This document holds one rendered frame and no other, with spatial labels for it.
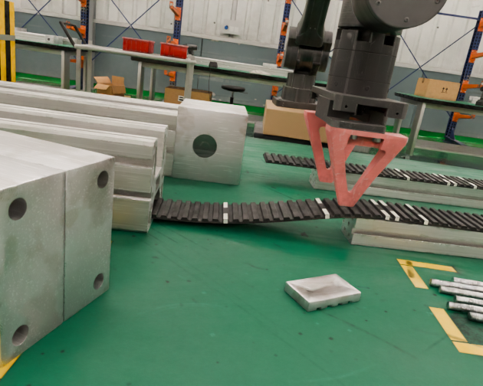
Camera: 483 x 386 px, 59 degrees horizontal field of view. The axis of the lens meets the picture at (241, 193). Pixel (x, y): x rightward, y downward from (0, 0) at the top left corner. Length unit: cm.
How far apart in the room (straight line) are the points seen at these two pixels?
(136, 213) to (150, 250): 4
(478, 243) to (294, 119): 60
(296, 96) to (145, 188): 74
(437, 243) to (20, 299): 38
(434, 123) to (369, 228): 838
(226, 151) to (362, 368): 36
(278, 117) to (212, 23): 722
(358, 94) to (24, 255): 29
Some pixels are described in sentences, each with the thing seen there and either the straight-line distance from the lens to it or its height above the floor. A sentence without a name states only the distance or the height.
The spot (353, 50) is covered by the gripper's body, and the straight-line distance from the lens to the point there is 41.
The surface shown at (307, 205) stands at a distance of 46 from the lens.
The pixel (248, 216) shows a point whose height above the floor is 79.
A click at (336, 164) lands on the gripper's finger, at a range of 39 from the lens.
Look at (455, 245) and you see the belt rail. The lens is 49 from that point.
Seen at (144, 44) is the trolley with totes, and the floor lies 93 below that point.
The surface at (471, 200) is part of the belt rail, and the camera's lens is 71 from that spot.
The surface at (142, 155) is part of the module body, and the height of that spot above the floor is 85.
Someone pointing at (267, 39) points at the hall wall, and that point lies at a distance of 814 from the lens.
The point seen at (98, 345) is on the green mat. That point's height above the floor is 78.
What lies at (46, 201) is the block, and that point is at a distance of 24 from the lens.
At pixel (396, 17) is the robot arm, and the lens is 34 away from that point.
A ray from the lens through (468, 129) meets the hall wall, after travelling 908.
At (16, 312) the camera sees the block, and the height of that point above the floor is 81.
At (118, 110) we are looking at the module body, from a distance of 57.
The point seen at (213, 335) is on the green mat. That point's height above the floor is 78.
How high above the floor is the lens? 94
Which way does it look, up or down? 17 degrees down
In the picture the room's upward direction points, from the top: 8 degrees clockwise
